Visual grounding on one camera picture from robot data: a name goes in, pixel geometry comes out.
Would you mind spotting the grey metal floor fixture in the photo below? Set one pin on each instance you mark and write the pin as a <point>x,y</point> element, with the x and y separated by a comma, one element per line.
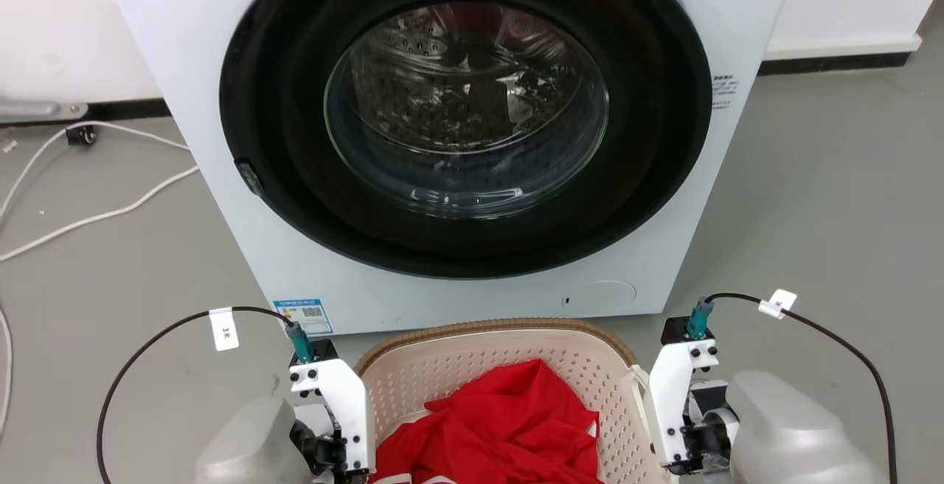
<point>37,109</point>

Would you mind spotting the blue energy label sticker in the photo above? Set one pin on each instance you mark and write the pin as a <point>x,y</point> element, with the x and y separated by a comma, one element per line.
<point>304,316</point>

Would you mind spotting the white tag marked 3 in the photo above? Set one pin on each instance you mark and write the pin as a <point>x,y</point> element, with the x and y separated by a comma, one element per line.
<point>224,329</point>

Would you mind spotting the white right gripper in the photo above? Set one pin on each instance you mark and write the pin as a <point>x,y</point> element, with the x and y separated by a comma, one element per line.
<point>667,395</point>

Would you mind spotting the red garment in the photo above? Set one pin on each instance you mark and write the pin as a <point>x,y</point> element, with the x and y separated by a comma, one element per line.
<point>509,425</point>

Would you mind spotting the beige perforated laundry basket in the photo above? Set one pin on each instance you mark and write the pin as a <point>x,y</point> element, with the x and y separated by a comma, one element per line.
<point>442,366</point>

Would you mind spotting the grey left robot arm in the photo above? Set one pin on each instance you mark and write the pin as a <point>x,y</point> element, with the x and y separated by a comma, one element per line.
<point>251,447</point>

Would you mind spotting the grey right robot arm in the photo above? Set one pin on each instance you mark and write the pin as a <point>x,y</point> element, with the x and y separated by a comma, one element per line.
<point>789,432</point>

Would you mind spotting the round washer filter cover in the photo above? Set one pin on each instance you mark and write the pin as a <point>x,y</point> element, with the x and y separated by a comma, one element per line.
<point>608,296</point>

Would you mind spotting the black plug adapter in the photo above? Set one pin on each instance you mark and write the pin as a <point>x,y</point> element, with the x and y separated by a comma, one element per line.
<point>81,135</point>

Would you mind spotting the round black washer door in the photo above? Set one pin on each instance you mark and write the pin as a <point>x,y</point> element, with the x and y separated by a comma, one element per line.
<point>295,100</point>

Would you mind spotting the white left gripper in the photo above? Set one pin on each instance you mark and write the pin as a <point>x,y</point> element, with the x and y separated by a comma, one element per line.
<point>346,395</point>

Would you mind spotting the white front-load washing machine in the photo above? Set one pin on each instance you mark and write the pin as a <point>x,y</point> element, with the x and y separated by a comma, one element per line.
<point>737,12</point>

